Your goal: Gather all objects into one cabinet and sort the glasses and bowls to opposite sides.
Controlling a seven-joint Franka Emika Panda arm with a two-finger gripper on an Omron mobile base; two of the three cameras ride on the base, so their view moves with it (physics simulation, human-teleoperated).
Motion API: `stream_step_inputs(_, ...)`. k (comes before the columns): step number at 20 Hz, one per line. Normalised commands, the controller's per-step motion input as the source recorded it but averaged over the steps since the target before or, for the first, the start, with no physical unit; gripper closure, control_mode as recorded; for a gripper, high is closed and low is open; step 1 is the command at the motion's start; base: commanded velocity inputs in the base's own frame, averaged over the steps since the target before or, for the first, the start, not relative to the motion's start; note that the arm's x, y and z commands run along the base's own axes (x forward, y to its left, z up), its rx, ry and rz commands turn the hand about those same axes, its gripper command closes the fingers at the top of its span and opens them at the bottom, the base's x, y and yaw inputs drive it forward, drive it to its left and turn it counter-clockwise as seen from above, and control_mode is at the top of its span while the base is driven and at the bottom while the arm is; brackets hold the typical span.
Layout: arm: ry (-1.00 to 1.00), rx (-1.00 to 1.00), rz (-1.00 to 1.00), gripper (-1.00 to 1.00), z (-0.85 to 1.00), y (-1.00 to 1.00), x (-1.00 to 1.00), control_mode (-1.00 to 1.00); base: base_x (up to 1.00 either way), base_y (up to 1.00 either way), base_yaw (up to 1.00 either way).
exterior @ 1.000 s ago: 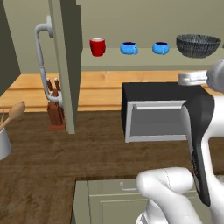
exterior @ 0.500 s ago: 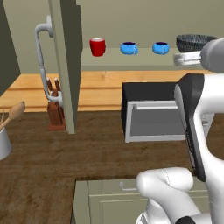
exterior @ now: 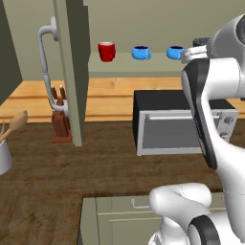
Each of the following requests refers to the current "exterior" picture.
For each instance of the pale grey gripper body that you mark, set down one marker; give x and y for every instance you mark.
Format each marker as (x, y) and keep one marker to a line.
(195, 53)

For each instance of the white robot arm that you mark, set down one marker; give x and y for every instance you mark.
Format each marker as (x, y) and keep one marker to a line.
(229, 172)

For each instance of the dark olive cabinet door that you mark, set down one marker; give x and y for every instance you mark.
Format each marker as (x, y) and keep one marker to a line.
(9, 54)

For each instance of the olive base cabinet door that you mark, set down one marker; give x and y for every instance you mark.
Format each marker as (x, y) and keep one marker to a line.
(130, 231)

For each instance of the blue cup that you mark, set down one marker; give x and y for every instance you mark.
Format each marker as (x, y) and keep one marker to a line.
(140, 53)
(174, 53)

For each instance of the black toaster oven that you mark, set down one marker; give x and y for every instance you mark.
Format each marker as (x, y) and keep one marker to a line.
(159, 99)

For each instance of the grey toaster oven knob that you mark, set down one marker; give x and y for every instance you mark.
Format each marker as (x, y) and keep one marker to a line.
(224, 135)
(228, 120)

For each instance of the grey toaster oven door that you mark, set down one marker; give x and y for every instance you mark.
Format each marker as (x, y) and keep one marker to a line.
(169, 135)

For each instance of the red cup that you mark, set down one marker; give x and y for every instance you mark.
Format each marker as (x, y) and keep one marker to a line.
(106, 51)

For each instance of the brown wooden knife block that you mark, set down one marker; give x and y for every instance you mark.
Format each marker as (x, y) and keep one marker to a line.
(61, 126)

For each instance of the olive drawer front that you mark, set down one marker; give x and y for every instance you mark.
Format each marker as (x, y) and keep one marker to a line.
(118, 204)

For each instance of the wooden spoon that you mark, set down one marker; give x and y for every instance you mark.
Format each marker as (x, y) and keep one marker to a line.
(16, 122)

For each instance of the thin wooden utensil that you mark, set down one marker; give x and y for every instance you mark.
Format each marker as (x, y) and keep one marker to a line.
(2, 126)

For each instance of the white utensil pot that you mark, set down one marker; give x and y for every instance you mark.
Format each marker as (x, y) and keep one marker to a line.
(4, 158)

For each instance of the olive wall cabinet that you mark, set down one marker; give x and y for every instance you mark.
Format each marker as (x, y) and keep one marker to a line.
(143, 68)

